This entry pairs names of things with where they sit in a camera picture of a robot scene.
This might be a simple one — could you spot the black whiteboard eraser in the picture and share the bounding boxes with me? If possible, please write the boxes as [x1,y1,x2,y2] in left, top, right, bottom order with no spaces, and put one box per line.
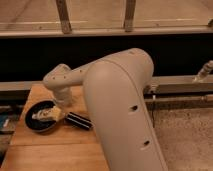
[65,112,92,130]

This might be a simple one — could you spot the wooden post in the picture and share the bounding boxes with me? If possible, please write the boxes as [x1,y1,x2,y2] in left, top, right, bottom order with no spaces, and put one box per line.
[56,0,72,34]
[123,0,136,32]

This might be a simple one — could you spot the black frying pan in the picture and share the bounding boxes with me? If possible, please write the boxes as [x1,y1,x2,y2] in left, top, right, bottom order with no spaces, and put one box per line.
[25,100,61,132]

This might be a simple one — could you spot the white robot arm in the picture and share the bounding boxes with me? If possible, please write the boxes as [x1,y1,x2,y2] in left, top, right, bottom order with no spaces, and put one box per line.
[43,48,168,171]

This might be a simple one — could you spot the blue object at left edge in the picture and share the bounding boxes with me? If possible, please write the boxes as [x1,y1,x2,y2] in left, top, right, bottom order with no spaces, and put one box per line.
[0,115,9,131]

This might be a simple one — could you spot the white tube in pan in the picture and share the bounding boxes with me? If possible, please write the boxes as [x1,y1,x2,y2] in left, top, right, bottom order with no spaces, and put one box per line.
[32,106,62,122]

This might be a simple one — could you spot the right wooden post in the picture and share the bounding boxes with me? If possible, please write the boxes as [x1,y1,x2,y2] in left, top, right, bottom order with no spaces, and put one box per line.
[123,0,136,32]

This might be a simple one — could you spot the metal cable connector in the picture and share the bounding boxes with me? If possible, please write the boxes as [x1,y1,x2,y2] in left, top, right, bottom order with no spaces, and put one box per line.
[194,60,213,82]

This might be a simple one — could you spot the left wooden post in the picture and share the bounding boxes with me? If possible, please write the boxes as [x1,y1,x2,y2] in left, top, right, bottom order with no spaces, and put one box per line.
[56,0,72,34]

